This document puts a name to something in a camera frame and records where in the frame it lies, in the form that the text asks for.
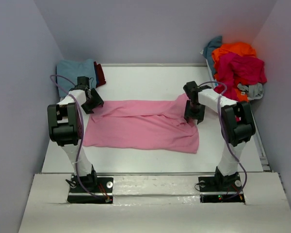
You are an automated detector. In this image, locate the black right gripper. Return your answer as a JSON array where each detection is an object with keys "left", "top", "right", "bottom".
[{"left": 184, "top": 100, "right": 206, "bottom": 123}]

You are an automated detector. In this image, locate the pink t shirt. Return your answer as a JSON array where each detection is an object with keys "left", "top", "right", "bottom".
[{"left": 83, "top": 94, "right": 199, "bottom": 154}]

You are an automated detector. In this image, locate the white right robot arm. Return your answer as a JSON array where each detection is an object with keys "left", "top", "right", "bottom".
[{"left": 183, "top": 81, "right": 256, "bottom": 193}]

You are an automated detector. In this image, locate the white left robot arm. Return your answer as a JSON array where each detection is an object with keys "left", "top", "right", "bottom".
[{"left": 47, "top": 75, "right": 104, "bottom": 196}]

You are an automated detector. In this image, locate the folded dark red t shirt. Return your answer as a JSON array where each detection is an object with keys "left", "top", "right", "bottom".
[{"left": 94, "top": 62, "right": 106, "bottom": 87}]

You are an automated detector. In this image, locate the clear plastic bin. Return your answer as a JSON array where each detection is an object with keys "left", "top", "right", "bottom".
[{"left": 200, "top": 49, "right": 218, "bottom": 87}]

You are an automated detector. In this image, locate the folded light blue t shirt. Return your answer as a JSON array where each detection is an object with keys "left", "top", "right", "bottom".
[{"left": 56, "top": 59, "right": 97, "bottom": 92}]

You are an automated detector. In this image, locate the magenta t shirt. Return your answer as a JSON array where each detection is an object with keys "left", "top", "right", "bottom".
[{"left": 214, "top": 52, "right": 267, "bottom": 101}]

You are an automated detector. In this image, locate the grey t shirt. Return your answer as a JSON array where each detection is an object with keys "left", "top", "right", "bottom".
[{"left": 237, "top": 83, "right": 264, "bottom": 100}]

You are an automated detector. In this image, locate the teal t shirt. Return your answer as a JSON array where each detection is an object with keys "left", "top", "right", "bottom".
[{"left": 203, "top": 35, "right": 223, "bottom": 68}]

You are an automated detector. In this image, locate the orange t shirt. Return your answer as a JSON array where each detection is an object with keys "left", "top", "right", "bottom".
[{"left": 210, "top": 42, "right": 258, "bottom": 104}]

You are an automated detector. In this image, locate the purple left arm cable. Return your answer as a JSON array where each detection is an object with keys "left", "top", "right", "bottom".
[{"left": 49, "top": 74, "right": 112, "bottom": 201}]

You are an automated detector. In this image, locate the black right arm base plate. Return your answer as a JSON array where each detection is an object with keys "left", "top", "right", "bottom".
[{"left": 194, "top": 176, "right": 245, "bottom": 203}]

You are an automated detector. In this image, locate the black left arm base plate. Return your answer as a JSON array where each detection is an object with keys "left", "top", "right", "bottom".
[{"left": 65, "top": 175, "right": 114, "bottom": 204}]

